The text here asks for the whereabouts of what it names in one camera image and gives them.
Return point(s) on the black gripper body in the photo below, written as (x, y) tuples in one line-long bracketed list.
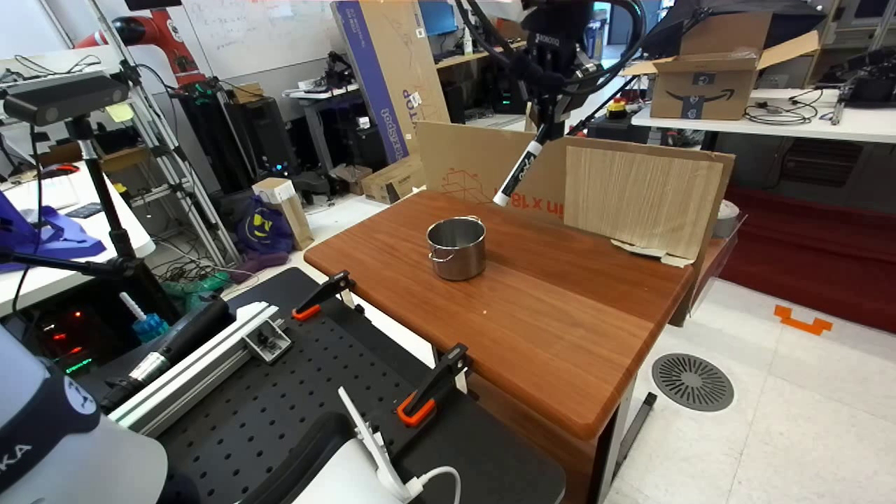
[(558, 46)]

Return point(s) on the black and white marker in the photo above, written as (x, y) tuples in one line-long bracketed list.
[(520, 171)]

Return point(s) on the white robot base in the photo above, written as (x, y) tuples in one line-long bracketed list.
[(57, 449)]

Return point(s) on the wooden desk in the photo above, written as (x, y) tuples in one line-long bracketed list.
[(551, 308)]

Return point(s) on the brown cardboard backdrop sheet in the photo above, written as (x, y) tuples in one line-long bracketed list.
[(467, 168)]

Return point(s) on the pale corrugated cardboard panel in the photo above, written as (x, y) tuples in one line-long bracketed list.
[(633, 200)]

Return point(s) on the tall cardboard box blue edge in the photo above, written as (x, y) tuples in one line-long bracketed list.
[(393, 74)]

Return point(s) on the open printed cardboard box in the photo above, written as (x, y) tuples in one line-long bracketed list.
[(716, 78)]

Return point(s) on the metal cup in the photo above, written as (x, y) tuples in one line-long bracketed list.
[(458, 255)]

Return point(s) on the black and orange clamp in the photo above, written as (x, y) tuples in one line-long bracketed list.
[(323, 294), (432, 386)]

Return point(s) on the red carpet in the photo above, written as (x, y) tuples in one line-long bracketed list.
[(822, 252)]

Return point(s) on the round metal floor drain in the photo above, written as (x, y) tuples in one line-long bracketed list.
[(692, 382)]

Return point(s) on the whiteboard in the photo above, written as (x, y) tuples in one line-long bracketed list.
[(254, 32)]

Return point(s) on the purple bag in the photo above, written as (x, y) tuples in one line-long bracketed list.
[(258, 228)]

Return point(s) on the black metal bar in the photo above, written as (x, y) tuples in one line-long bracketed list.
[(638, 424)]

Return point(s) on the aluminium ladder stand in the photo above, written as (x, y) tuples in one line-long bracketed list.
[(183, 168)]

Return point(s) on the red machine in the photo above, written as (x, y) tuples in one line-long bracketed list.
[(170, 43)]

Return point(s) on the black tripod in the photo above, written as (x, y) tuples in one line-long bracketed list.
[(113, 213)]

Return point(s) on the white table with cloth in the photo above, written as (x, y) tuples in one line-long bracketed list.
[(57, 200)]

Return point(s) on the purple cloth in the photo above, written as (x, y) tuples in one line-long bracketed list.
[(43, 238)]

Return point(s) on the black control box red lights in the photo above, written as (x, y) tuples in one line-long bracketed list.
[(65, 336)]

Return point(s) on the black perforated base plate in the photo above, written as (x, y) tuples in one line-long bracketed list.
[(269, 410)]

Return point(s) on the aluminium extrusion rail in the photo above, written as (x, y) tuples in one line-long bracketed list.
[(199, 364)]

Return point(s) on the black camera on tripod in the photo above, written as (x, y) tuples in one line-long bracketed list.
[(65, 96)]

